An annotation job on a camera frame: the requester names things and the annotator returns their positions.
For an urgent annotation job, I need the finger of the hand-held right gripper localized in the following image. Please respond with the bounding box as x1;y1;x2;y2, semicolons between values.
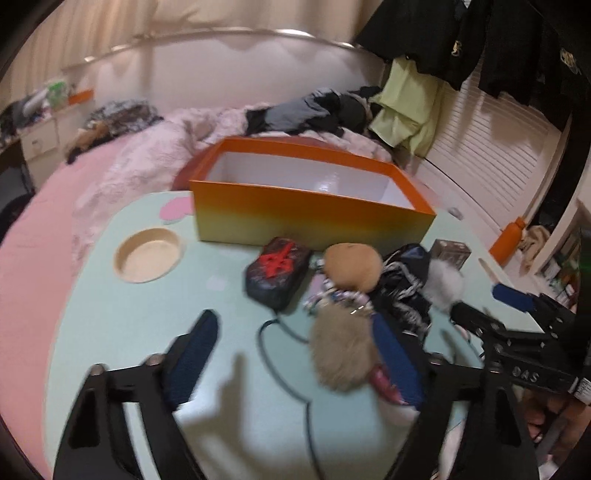
450;301;507;343
492;282;537;313

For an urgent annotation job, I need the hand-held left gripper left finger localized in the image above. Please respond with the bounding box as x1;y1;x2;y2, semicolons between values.
53;309;221;480

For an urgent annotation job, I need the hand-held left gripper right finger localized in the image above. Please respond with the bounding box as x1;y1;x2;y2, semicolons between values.
369;315;541;480

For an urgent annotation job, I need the white fur pom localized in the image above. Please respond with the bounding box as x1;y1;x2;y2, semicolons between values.
422;259;465;311

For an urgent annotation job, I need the beige fur pom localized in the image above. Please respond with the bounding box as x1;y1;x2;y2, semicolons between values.
308;305;385;394

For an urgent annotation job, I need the big-headed plush doll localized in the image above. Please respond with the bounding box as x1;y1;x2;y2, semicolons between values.
302;242;384;319

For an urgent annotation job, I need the dark pouch with red pattern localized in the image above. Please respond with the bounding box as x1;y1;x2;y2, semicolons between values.
244;236;313;313

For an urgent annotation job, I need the orange cardboard box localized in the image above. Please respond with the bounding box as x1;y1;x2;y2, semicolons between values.
188;136;437;254

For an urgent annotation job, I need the person's right hand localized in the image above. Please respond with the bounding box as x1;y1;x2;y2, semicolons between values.
526;392;589;462

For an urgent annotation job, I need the pink striped small item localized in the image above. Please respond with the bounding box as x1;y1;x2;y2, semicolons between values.
368;362;404;407

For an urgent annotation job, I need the orange bottle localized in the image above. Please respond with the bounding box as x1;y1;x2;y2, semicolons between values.
489;216;528;268

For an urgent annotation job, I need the beige crumpled cloth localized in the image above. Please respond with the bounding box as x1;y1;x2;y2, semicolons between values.
519;225;555;274

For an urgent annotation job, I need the white side shelf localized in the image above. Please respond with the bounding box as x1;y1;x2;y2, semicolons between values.
531;194;591;308

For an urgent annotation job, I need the small brown box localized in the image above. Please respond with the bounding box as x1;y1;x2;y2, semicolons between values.
430;239;472;271

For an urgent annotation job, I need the white slatted panel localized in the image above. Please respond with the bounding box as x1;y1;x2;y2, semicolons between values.
416;60;568;241

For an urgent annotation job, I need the pink bed sheet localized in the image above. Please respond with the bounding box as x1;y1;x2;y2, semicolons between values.
0;136;139;416

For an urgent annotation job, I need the pink fluffy blanket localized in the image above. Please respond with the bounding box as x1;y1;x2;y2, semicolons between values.
74;106;398;259

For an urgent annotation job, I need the light green cloth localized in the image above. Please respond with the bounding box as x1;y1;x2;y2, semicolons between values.
369;58;446;158

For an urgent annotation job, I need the dark blue chair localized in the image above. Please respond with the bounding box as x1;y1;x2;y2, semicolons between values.
0;194;29;243

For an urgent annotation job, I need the black hanging jacket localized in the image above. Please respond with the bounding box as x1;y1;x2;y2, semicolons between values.
355;0;485;90
478;0;591;134

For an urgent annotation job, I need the pile of dark clothes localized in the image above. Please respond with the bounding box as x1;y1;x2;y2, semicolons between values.
245;85;384;139

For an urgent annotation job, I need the white desk with drawers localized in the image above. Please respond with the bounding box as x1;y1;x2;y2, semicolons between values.
0;104;75;185

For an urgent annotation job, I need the clothes heap on desk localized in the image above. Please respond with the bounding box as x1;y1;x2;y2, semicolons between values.
0;90;52;136

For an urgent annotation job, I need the green and white bottle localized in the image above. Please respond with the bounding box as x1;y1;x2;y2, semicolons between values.
44;79;70;109

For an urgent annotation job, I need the beige curtain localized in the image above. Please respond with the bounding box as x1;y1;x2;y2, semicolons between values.
14;0;384;79

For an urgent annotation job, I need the metal curtain rail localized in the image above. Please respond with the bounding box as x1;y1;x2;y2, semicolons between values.
60;28;365;72

